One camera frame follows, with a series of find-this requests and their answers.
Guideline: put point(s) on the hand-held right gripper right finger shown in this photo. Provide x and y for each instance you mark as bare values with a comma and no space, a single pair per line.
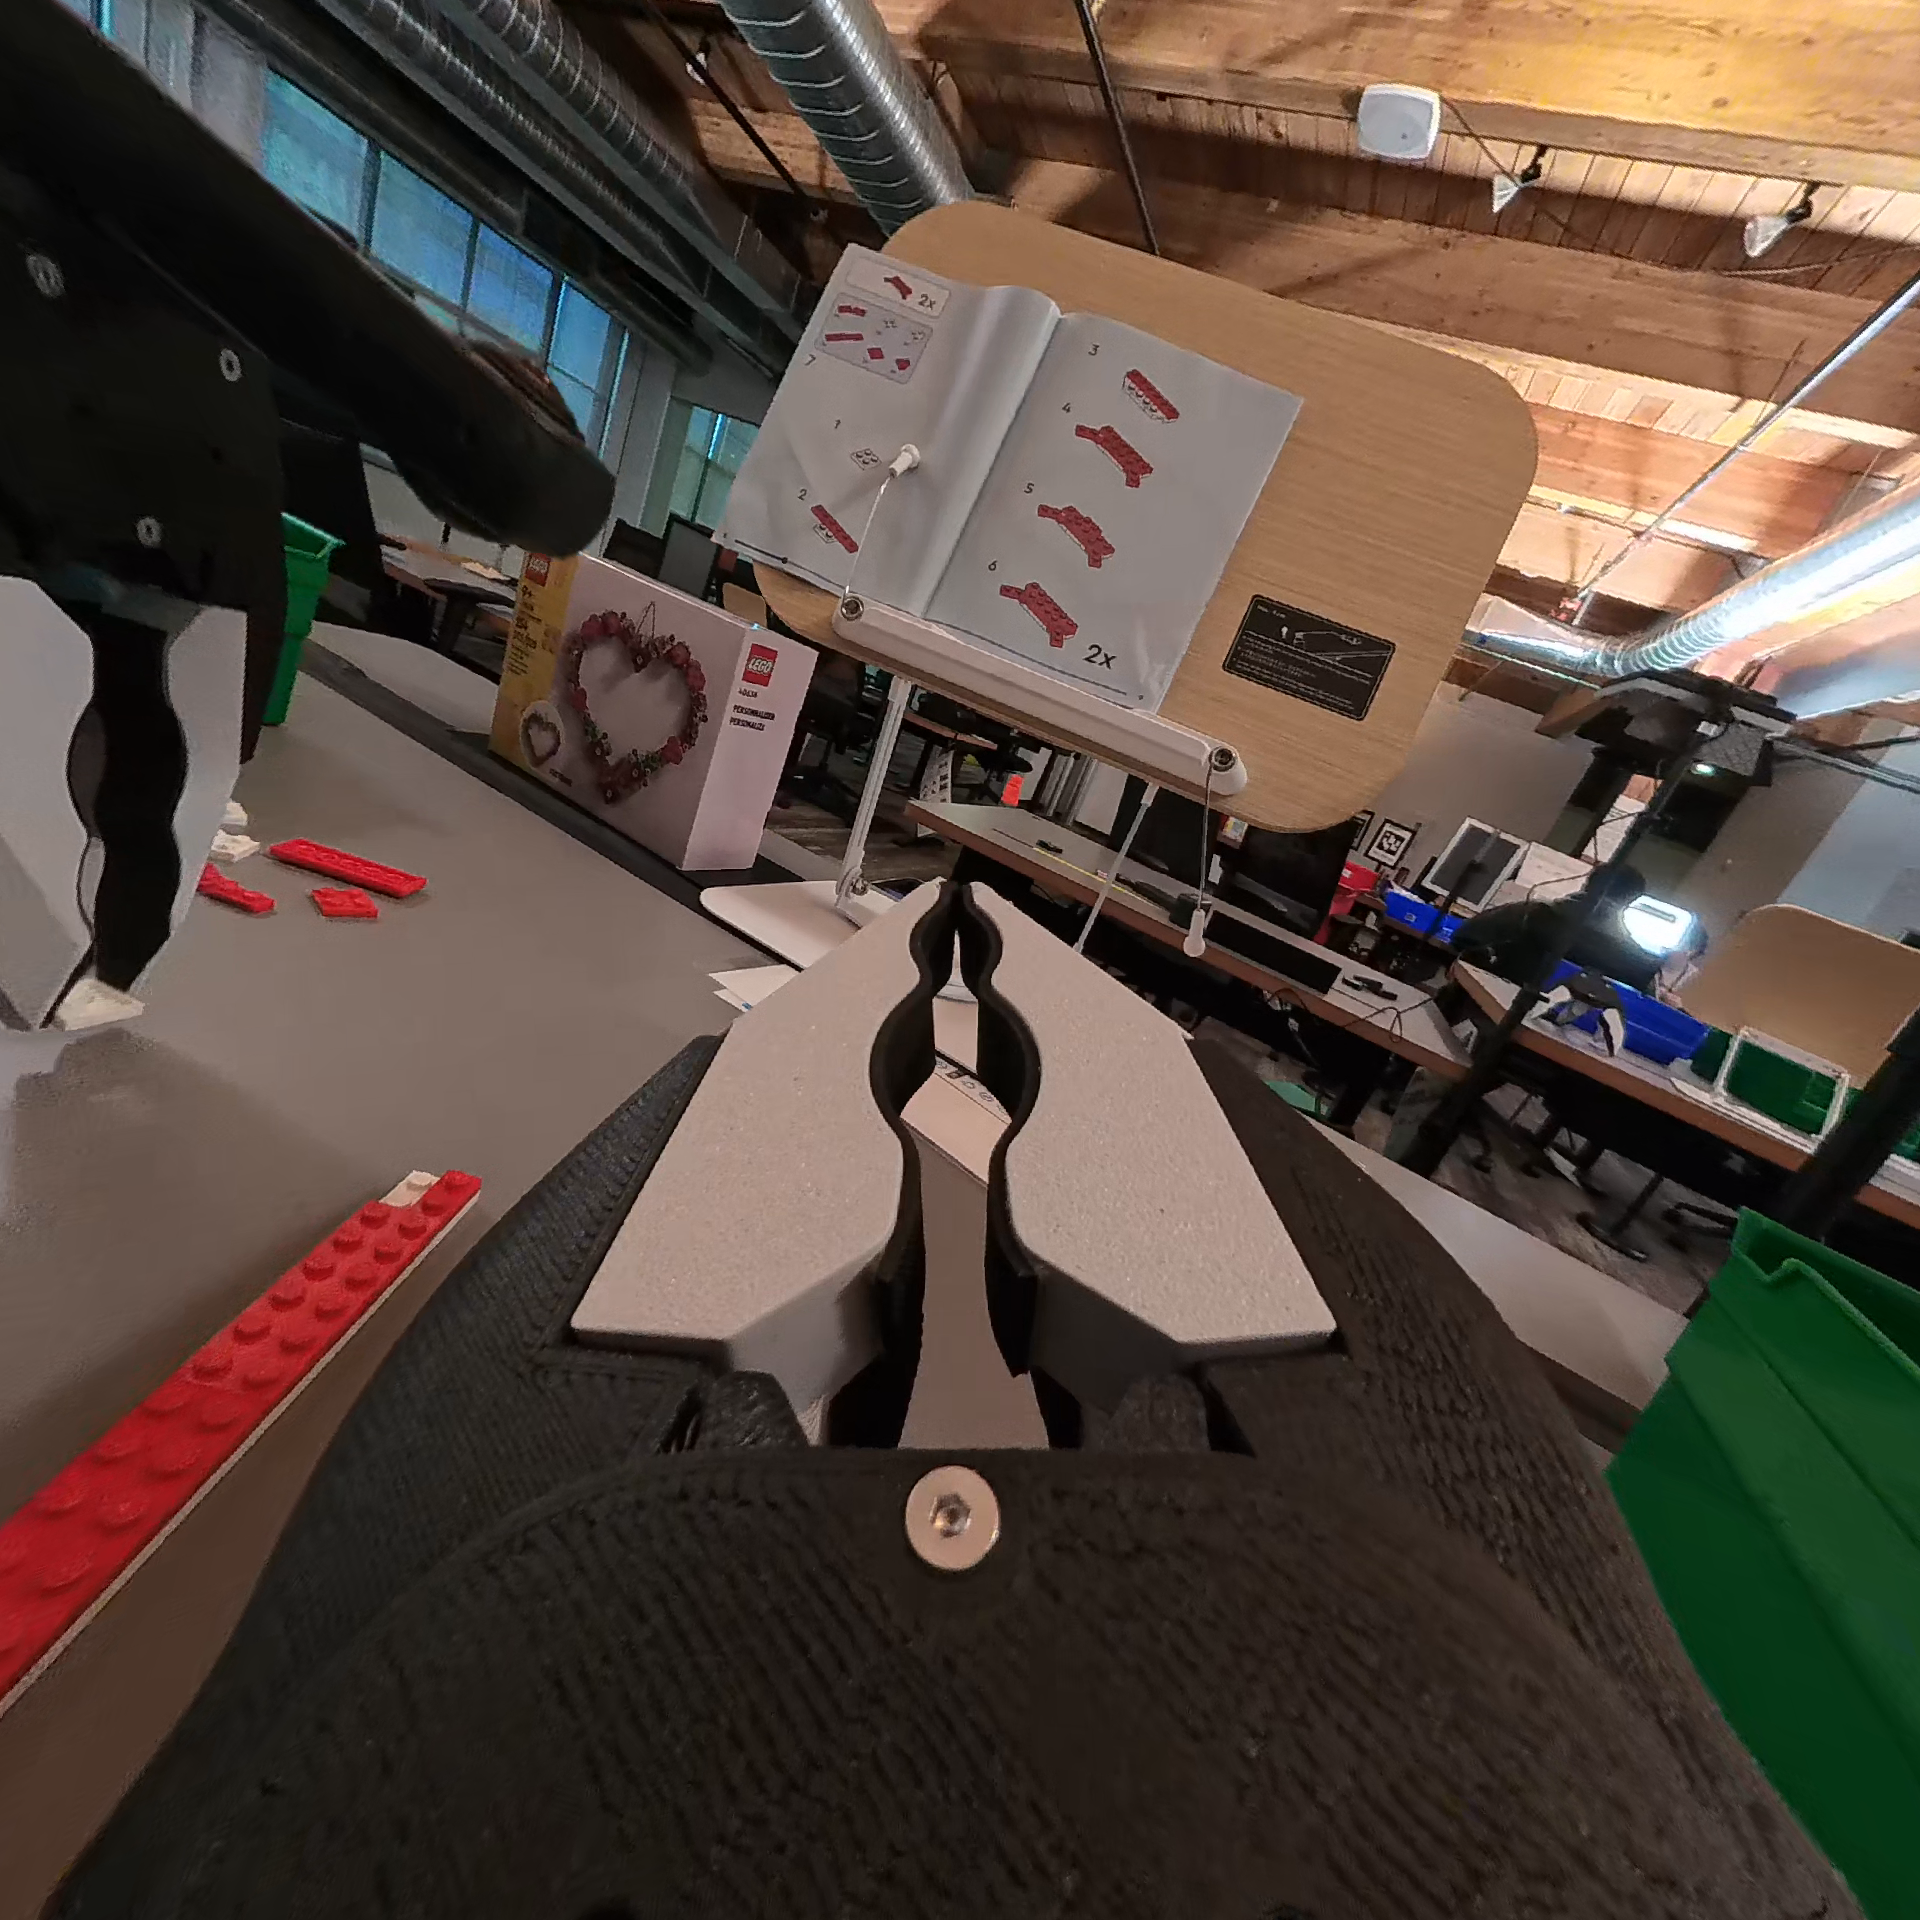
1172,1200

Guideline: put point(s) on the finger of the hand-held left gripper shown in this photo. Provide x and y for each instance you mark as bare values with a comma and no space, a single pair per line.
211,704
37,750

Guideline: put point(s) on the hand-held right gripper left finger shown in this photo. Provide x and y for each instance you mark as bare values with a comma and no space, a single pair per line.
751,1200

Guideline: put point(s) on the white toy brick wedge plate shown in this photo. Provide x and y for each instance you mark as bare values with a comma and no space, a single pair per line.
100,1009

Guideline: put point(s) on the red white toy brick frame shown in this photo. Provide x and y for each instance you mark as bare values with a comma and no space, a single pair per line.
225,1349

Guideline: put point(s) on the yellow white toy set box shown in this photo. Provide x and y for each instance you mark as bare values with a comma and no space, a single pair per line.
751,780

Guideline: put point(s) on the person's left hand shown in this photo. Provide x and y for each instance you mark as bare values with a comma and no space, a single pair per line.
525,395

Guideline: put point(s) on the green plastic bin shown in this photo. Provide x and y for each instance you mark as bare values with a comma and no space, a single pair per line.
308,600
1799,1575

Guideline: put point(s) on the white rectangular toy brick plate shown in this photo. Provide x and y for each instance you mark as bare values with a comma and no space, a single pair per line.
234,849

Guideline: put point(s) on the red curved toy brick piece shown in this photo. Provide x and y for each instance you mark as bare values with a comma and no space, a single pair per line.
237,891

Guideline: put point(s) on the red wide toy brick plate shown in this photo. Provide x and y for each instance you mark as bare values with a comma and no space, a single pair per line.
349,867

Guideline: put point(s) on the red toy brick wedge plate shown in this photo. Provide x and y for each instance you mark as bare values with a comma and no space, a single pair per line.
346,902

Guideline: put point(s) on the long office desk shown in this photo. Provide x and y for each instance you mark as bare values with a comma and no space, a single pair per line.
1050,849

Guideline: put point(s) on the blue storage bin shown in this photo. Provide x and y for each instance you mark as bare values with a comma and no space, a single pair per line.
1419,913
1651,1027

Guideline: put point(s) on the black standing desk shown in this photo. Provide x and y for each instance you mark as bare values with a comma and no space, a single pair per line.
1666,720

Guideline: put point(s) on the wooden book stand white base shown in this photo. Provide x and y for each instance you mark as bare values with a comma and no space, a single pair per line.
1349,525

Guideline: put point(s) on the open instruction booklet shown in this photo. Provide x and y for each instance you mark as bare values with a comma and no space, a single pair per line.
975,451

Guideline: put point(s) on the ceiling track light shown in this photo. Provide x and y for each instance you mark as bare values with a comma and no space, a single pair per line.
1517,183
1779,225

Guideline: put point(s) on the white ceiling access point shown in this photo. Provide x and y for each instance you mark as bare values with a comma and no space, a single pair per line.
1398,120

